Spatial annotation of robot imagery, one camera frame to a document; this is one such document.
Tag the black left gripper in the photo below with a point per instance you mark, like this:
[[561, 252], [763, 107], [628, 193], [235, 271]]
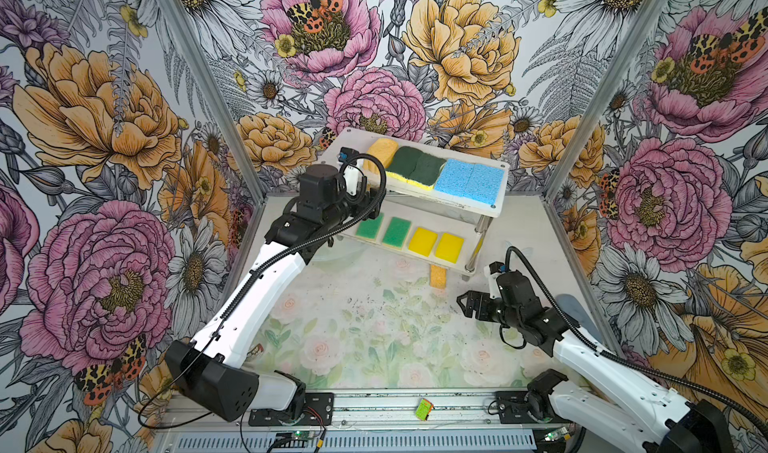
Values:
[[367, 205]]

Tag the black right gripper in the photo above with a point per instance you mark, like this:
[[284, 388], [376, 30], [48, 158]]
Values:
[[472, 296]]

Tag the orange cellulose sponge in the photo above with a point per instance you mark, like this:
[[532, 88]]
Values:
[[438, 277], [383, 149]]

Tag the yellow sponge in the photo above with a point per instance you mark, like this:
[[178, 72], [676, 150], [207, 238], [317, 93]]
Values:
[[422, 241], [449, 248]]

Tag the green scrub sponge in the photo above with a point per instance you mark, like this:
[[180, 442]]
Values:
[[369, 229], [396, 233]]

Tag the dark green scouring sponge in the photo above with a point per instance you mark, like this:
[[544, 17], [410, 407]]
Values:
[[426, 171], [404, 163]]

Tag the blue cellulose sponge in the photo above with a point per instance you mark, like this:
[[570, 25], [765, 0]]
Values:
[[454, 177], [484, 184]]

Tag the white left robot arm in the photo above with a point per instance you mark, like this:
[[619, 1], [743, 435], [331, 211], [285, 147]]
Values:
[[208, 369]]

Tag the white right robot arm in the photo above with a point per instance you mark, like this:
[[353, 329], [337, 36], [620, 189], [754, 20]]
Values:
[[684, 426]]

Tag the white two-tier shelf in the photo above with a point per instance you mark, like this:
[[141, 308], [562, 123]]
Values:
[[442, 213]]

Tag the green orange small block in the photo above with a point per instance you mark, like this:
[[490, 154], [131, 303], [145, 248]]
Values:
[[423, 409]]

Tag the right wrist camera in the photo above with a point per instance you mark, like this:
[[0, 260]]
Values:
[[492, 272]]

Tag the aluminium front rail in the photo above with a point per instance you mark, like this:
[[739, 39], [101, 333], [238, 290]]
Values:
[[359, 411]]

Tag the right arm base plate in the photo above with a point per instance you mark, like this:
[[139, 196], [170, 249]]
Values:
[[525, 407]]

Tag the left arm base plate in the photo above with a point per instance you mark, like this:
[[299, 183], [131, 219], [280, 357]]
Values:
[[316, 410]]

